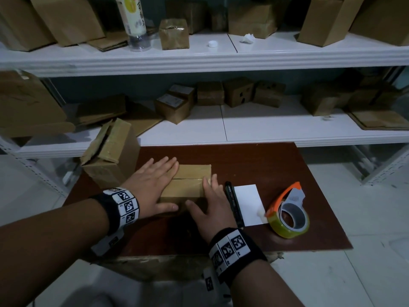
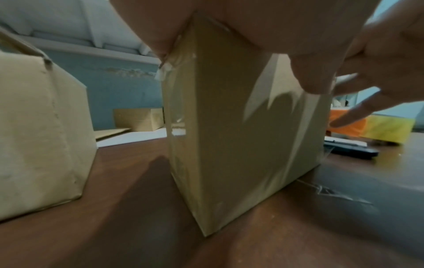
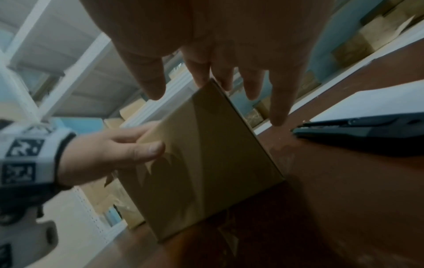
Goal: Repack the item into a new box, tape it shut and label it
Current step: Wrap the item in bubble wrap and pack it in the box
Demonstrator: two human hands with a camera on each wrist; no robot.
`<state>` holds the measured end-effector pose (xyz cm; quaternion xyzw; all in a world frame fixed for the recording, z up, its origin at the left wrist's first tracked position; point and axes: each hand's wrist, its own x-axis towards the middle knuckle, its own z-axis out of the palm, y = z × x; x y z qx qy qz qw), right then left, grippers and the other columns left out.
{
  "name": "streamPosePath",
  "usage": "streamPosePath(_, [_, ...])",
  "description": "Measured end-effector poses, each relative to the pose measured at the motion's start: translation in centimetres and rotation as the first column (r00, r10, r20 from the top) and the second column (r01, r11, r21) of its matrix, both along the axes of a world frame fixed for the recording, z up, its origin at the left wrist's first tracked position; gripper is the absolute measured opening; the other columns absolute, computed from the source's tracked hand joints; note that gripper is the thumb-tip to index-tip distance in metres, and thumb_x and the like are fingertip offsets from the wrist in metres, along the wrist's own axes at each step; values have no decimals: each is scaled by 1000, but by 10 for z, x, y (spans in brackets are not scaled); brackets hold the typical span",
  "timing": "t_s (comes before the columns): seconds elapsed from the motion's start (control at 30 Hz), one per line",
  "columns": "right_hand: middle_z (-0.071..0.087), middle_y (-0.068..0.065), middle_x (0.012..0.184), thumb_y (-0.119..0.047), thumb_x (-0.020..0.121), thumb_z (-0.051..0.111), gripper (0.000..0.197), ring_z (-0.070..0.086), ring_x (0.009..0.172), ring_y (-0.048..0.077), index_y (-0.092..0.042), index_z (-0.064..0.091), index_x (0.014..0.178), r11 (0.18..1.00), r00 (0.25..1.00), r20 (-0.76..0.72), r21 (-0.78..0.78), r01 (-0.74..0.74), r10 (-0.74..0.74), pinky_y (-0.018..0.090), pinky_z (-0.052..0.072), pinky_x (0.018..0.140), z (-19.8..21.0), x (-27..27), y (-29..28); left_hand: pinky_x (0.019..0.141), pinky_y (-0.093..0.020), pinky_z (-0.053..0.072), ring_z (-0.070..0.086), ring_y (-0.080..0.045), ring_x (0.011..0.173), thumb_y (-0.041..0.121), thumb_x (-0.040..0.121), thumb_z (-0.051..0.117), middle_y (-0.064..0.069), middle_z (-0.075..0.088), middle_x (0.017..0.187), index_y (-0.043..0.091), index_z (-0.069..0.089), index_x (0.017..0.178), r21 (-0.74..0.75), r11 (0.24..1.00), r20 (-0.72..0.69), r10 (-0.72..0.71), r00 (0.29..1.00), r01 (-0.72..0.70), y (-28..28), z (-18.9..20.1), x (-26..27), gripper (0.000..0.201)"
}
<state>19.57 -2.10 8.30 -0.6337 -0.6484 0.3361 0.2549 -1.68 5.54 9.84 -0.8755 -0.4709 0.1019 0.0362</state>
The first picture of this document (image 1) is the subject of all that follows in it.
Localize person's left hand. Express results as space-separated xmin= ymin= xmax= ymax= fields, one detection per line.
xmin=123 ymin=156 xmax=179 ymax=220

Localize person's right hand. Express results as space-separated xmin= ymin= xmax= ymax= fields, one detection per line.
xmin=185 ymin=174 xmax=239 ymax=245

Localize green utility knife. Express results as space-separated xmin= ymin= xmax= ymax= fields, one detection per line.
xmin=225 ymin=181 xmax=245 ymax=229

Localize white paper sheet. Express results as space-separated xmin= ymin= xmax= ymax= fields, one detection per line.
xmin=233 ymin=184 xmax=269 ymax=227

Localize orange tape dispenser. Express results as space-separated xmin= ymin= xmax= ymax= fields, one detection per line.
xmin=264 ymin=182 xmax=311 ymax=239

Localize person's left forearm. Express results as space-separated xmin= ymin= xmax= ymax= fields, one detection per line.
xmin=0 ymin=198 xmax=111 ymax=307

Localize flat cardboard sheet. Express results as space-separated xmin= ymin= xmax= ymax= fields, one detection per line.
xmin=126 ymin=102 xmax=164 ymax=137

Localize small white-labelled cardboard box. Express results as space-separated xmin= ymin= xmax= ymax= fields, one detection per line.
xmin=168 ymin=84 xmax=196 ymax=104
xmin=155 ymin=93 xmax=191 ymax=125

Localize folded flat cardboard box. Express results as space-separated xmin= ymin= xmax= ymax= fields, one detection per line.
xmin=76 ymin=94 xmax=128 ymax=125

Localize small cardboard box dark holes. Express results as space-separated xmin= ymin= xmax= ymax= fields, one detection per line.
xmin=223 ymin=77 xmax=255 ymax=108

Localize large flat cardboard box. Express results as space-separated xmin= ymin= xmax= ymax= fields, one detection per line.
xmin=0 ymin=70 xmax=76 ymax=138

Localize small flat cardboard piece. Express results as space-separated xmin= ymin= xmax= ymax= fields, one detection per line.
xmin=86 ymin=30 xmax=129 ymax=52

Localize small taped brown package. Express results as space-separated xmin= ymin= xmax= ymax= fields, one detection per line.
xmin=158 ymin=18 xmax=190 ymax=51

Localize medium cardboard box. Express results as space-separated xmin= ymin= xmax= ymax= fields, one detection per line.
xmin=301 ymin=84 xmax=339 ymax=116

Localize square cardboard box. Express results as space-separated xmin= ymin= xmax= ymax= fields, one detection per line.
xmin=166 ymin=0 xmax=208 ymax=35

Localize narrow cardboard box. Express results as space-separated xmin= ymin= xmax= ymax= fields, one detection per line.
xmin=210 ymin=9 xmax=228 ymax=32

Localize leaning cardboard box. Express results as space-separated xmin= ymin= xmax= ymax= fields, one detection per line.
xmin=0 ymin=0 xmax=57 ymax=52
xmin=29 ymin=0 xmax=106 ymax=47

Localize flat cardboard stack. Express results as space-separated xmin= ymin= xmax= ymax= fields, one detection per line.
xmin=346 ymin=108 xmax=409 ymax=131

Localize big open-flap cardboard box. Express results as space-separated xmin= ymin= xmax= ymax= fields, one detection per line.
xmin=297 ymin=0 xmax=366 ymax=47

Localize very large cardboard box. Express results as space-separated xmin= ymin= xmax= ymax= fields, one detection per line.
xmin=350 ymin=0 xmax=409 ymax=47

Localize left black marker wristband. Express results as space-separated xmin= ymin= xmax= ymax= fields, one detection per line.
xmin=90 ymin=187 xmax=140 ymax=235

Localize black marker wristband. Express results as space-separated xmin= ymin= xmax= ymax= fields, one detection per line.
xmin=90 ymin=187 xmax=140 ymax=235
xmin=208 ymin=227 xmax=268 ymax=288

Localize right black marker wristband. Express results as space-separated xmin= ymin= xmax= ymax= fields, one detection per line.
xmin=208 ymin=227 xmax=268 ymax=288

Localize white metal shelf unit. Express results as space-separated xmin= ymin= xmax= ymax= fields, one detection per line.
xmin=0 ymin=30 xmax=409 ymax=195

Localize clear plastic bottle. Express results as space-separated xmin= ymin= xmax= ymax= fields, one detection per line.
xmin=115 ymin=0 xmax=151 ymax=52

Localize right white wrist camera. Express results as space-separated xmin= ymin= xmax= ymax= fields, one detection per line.
xmin=203 ymin=266 xmax=230 ymax=307

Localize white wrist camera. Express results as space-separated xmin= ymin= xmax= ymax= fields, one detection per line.
xmin=203 ymin=266 xmax=230 ymax=307
xmin=91 ymin=228 xmax=125 ymax=257

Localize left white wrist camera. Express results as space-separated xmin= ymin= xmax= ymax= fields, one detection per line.
xmin=91 ymin=228 xmax=125 ymax=257

